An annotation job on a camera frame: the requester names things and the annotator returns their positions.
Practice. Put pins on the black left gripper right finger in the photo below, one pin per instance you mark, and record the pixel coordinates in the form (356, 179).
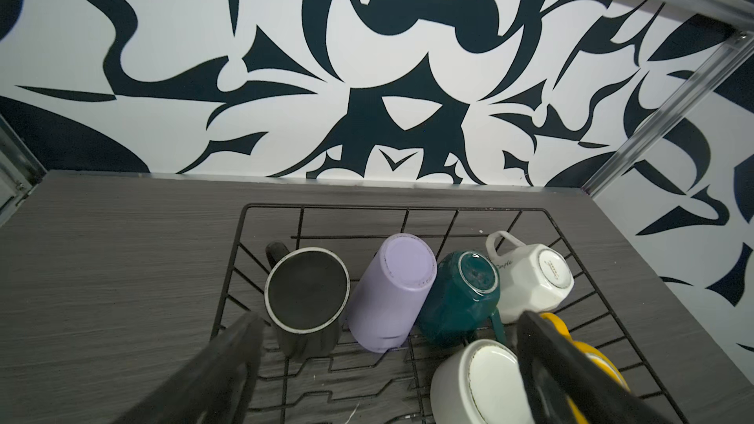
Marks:
(565, 383)

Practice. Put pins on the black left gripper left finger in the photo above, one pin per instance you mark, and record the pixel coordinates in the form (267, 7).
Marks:
(216, 386)

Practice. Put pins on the yellow mug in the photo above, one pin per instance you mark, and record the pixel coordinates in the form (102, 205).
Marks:
(595, 359)

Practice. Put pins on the red inside white mug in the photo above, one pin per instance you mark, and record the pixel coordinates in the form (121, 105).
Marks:
(480, 384)

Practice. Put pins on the white ceramic mug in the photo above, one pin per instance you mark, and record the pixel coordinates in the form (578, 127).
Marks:
(532, 277)

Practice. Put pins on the green mug cream inside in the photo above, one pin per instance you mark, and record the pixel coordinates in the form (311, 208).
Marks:
(464, 295)

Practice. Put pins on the black mug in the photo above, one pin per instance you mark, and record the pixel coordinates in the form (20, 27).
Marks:
(306, 294)

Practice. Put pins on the purple plastic cup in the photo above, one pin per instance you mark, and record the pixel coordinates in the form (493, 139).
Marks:
(391, 292)

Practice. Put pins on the black wire dish rack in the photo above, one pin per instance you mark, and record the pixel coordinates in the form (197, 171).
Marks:
(579, 363)

